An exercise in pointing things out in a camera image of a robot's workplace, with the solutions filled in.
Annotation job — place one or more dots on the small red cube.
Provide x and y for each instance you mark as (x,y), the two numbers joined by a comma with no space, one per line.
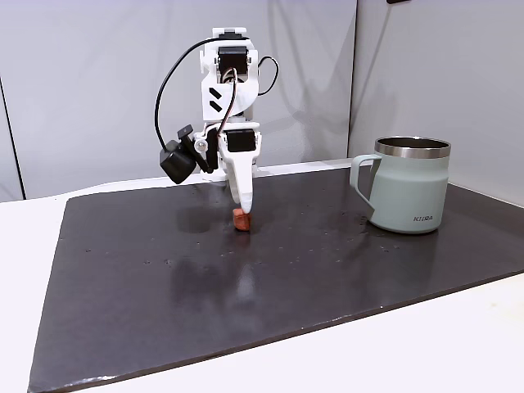
(241,222)

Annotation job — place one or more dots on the pale green steel mug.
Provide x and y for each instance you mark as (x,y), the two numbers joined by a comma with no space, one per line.
(405,192)

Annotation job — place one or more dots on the black camera box with clip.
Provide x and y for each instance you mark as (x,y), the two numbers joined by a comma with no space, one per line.
(176,163)

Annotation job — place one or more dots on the black rubber mat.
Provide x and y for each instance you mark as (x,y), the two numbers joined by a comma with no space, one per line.
(204,286)

